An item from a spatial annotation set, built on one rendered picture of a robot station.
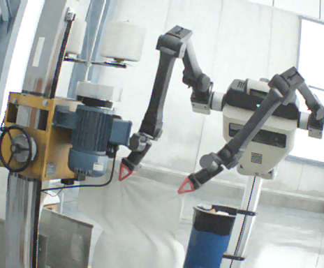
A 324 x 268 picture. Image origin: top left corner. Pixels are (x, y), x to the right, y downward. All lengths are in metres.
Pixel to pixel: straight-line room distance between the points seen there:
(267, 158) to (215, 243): 1.89
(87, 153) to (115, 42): 0.44
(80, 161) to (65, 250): 0.99
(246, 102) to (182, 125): 8.03
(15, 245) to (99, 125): 0.64
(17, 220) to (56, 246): 0.83
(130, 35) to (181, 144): 8.53
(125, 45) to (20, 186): 0.69
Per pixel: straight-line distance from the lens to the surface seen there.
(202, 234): 4.69
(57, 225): 3.10
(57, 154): 2.34
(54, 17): 2.27
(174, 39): 2.38
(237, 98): 2.81
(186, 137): 10.79
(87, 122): 2.20
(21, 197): 2.30
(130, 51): 2.34
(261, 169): 2.94
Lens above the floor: 1.40
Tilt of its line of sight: 3 degrees down
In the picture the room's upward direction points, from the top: 11 degrees clockwise
